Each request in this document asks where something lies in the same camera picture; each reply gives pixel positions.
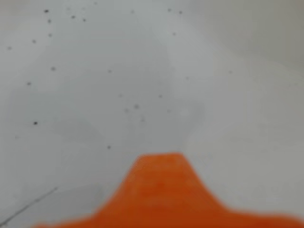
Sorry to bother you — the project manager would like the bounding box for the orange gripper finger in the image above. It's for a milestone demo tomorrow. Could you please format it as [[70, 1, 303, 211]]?
[[30, 152, 304, 228]]

